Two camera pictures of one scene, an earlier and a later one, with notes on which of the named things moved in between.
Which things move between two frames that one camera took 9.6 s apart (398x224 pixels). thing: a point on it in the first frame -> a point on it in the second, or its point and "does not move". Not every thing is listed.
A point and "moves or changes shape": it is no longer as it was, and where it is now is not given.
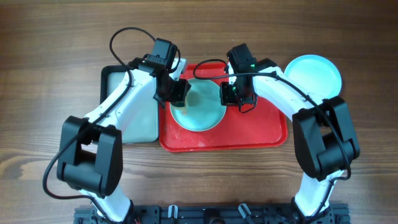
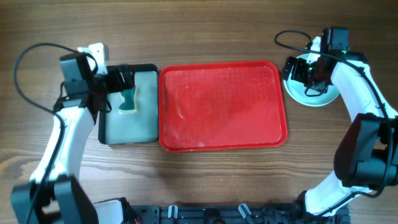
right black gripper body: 229,94 -> 294,70
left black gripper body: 180,91 -> 125,76
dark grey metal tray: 138,114 does not move
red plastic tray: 265,125 does not move
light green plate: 203,109 moves or changes shape
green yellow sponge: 184,109 moves or changes shape
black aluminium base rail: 216,214 does not move
